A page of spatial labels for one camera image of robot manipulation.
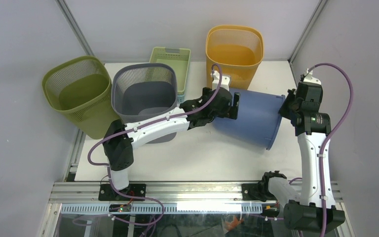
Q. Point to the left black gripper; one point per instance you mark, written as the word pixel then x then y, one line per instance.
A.
pixel 229 111

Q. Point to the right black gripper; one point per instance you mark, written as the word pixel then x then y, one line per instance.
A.
pixel 282 111

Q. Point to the blue plastic bucket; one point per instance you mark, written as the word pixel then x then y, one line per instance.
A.
pixel 258 119

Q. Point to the orange mesh basket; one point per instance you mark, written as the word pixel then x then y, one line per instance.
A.
pixel 238 50

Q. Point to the grey mesh basket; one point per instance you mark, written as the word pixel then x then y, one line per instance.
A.
pixel 143 91

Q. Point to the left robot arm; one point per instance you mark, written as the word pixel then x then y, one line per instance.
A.
pixel 122 139

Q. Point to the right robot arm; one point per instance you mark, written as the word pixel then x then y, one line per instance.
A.
pixel 314 208

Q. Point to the light blue crate underneath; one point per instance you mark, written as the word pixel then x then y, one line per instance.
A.
pixel 180 98

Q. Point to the light green shallow crate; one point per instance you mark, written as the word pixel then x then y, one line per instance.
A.
pixel 176 58

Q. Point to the olive green mesh basket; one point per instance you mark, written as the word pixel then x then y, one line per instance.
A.
pixel 80 90

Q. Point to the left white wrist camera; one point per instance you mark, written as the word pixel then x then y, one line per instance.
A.
pixel 219 80

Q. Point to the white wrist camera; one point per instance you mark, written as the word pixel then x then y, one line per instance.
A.
pixel 308 77
pixel 219 80

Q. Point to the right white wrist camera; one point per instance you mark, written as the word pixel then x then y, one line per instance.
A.
pixel 308 77

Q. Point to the aluminium mounting rail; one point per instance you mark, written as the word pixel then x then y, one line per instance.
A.
pixel 166 192

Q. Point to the white slotted cable duct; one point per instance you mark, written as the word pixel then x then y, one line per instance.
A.
pixel 184 207

